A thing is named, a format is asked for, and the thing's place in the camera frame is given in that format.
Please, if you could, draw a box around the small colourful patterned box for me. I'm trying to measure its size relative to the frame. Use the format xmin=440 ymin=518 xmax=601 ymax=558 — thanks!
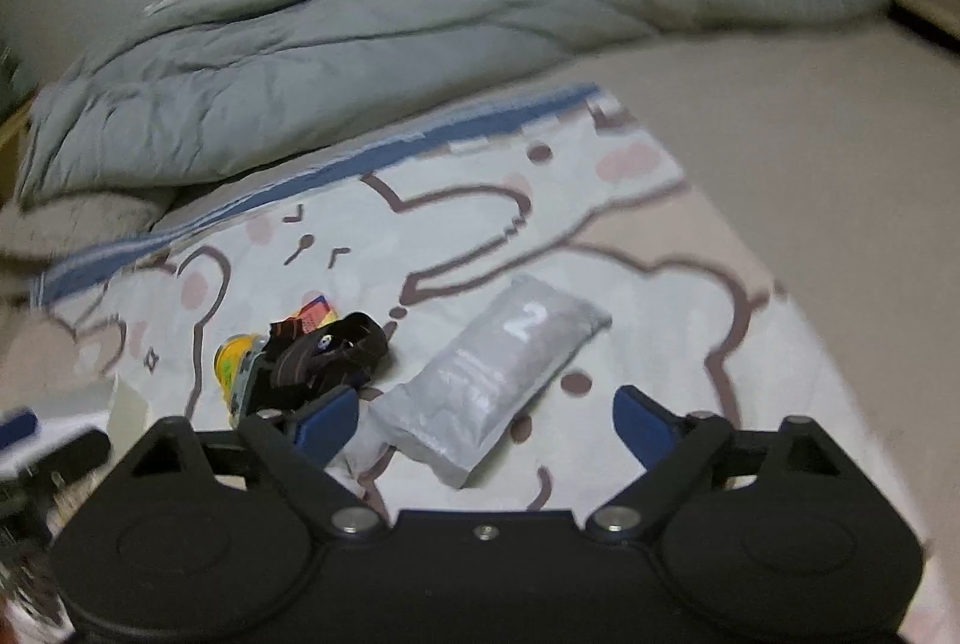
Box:
xmin=296 ymin=293 xmax=338 ymax=332

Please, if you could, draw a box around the grey foil packet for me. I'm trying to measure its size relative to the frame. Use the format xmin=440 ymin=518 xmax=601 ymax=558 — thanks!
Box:
xmin=360 ymin=273 xmax=612 ymax=489

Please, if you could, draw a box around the white shallow cardboard box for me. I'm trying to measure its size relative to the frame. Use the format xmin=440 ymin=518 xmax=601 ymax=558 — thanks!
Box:
xmin=0 ymin=381 xmax=151 ymax=540

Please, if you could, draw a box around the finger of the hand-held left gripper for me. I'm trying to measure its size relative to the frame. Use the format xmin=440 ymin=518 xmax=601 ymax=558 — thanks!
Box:
xmin=0 ymin=410 xmax=112 ymax=487

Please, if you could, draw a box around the bear printed blanket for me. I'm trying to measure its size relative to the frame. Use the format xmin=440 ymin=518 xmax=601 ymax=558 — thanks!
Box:
xmin=30 ymin=82 xmax=938 ymax=615

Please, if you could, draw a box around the beige fluffy pillow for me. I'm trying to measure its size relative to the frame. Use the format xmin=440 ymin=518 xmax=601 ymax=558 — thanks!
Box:
xmin=0 ymin=190 xmax=170 ymax=263

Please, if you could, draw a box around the yellow headlamp with black strap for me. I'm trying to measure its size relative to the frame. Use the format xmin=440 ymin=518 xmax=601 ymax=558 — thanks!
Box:
xmin=214 ymin=312 xmax=391 ymax=428

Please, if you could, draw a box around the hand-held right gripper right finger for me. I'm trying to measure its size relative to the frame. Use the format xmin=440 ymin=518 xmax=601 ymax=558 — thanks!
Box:
xmin=586 ymin=387 xmax=878 ymax=540

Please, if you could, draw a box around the grey duvet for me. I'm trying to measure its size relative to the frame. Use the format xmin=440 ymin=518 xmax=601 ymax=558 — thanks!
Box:
xmin=15 ymin=0 xmax=893 ymax=210

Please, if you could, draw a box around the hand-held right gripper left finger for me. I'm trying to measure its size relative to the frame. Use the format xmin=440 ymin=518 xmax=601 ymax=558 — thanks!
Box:
xmin=105 ymin=387 xmax=380 ymax=540

